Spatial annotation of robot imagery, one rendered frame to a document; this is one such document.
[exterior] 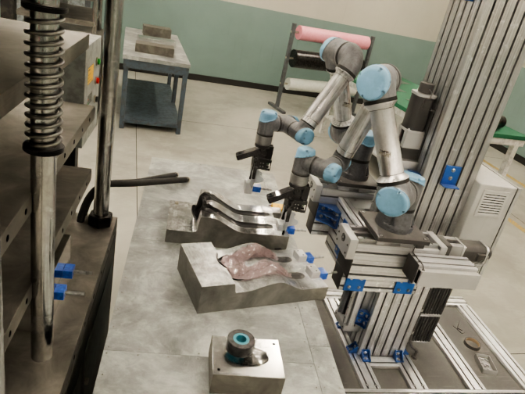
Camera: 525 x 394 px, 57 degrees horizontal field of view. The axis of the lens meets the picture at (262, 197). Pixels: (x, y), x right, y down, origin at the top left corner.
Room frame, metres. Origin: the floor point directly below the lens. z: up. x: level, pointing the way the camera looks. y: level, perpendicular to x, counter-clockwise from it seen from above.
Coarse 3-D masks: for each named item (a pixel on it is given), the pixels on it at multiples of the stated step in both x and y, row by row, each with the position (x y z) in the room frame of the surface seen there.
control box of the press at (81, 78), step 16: (96, 48) 1.98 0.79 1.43; (80, 64) 1.78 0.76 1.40; (96, 64) 1.98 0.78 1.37; (64, 80) 1.77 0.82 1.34; (80, 80) 1.79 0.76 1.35; (96, 80) 1.98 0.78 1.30; (64, 96) 1.77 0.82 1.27; (80, 96) 1.79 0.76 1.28; (96, 96) 1.99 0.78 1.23; (96, 112) 2.06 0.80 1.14; (80, 144) 1.79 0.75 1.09
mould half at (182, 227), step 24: (216, 192) 1.96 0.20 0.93; (168, 216) 1.78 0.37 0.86; (192, 216) 1.82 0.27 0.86; (216, 216) 1.74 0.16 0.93; (240, 216) 1.87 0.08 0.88; (168, 240) 1.67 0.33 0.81; (192, 240) 1.69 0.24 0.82; (216, 240) 1.71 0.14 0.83; (240, 240) 1.73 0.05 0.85; (264, 240) 1.75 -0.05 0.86
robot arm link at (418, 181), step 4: (408, 172) 1.79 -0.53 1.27; (412, 172) 1.82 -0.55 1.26; (412, 176) 1.74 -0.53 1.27; (416, 176) 1.76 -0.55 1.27; (420, 176) 1.78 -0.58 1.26; (412, 180) 1.72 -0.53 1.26; (416, 180) 1.72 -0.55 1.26; (420, 180) 1.73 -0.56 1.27; (424, 180) 1.75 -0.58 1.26; (412, 184) 1.70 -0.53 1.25; (416, 184) 1.72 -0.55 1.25; (420, 184) 1.73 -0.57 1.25; (416, 188) 1.71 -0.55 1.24; (420, 188) 1.74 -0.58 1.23; (416, 192) 1.70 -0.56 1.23; (420, 192) 1.74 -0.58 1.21; (416, 196) 1.70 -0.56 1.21; (416, 200) 1.73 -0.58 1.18; (416, 204) 1.75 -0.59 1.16; (412, 208) 1.73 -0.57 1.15
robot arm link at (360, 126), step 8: (400, 80) 1.79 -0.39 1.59; (360, 112) 1.86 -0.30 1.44; (368, 112) 1.84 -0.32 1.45; (352, 120) 1.89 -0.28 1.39; (360, 120) 1.85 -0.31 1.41; (368, 120) 1.85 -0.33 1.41; (352, 128) 1.86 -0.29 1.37; (360, 128) 1.85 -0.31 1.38; (368, 128) 1.86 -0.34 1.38; (344, 136) 1.89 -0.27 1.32; (352, 136) 1.86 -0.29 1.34; (360, 136) 1.86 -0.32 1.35; (344, 144) 1.87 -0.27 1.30; (352, 144) 1.86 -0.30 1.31; (360, 144) 1.88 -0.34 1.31; (336, 152) 1.89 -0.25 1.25; (344, 152) 1.86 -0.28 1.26; (352, 152) 1.87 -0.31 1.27; (344, 160) 1.87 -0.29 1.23; (344, 168) 1.87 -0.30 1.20
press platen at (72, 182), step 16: (64, 176) 1.58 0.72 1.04; (80, 176) 1.61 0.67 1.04; (64, 192) 1.46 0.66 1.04; (80, 192) 1.51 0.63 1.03; (64, 208) 1.36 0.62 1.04; (64, 224) 1.29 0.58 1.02; (16, 240) 1.13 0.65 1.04; (16, 256) 1.06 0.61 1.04; (16, 272) 1.00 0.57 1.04; (16, 288) 0.94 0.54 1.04; (16, 304) 0.88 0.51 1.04; (16, 320) 0.86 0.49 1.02
